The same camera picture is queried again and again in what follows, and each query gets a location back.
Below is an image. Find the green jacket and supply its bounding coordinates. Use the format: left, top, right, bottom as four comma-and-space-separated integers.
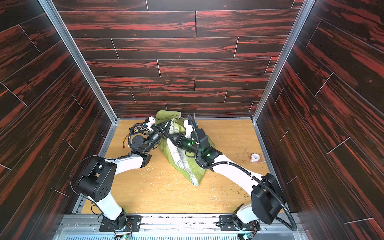
155, 110, 206, 187

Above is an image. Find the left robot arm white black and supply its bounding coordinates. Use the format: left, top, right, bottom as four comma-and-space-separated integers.
71, 117, 172, 231

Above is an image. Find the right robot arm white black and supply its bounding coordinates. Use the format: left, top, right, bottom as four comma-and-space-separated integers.
168, 134, 297, 232

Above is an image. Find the black battery pack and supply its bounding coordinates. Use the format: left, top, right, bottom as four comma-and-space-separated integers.
130, 124, 150, 136

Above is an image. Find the white tape roll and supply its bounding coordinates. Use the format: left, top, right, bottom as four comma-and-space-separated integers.
250, 153, 261, 163

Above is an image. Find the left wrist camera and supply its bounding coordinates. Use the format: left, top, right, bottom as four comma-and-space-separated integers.
144, 116, 156, 131

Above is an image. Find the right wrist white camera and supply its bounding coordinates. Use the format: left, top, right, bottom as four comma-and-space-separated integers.
184, 115, 207, 143

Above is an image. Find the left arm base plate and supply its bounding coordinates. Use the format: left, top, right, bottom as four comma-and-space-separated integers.
99, 215, 142, 232

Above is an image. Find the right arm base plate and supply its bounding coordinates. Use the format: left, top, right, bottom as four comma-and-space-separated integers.
216, 214, 261, 232

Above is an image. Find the aluminium front rail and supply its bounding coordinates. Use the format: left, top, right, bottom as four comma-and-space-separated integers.
53, 214, 310, 240

